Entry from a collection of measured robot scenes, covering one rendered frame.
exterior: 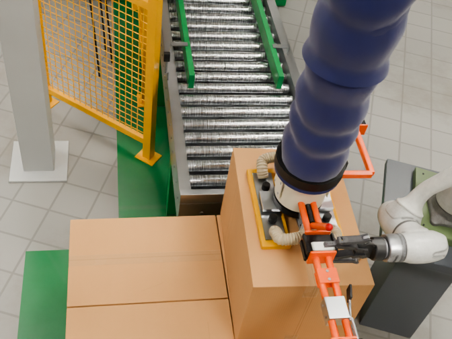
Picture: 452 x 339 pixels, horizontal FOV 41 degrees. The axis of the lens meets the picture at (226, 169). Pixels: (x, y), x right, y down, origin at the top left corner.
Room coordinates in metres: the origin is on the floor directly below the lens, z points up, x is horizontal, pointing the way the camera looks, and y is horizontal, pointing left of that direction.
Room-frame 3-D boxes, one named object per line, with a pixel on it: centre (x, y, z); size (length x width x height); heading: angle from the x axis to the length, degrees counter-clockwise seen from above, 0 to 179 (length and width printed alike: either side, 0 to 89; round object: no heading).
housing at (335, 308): (0.92, -0.38, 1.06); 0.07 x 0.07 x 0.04; 15
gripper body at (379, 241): (1.16, -0.48, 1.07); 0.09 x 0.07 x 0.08; 106
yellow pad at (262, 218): (1.35, -0.17, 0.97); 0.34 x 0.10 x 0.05; 15
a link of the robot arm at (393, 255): (1.18, -0.55, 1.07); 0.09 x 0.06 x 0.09; 16
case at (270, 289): (1.36, -0.27, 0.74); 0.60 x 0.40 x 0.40; 13
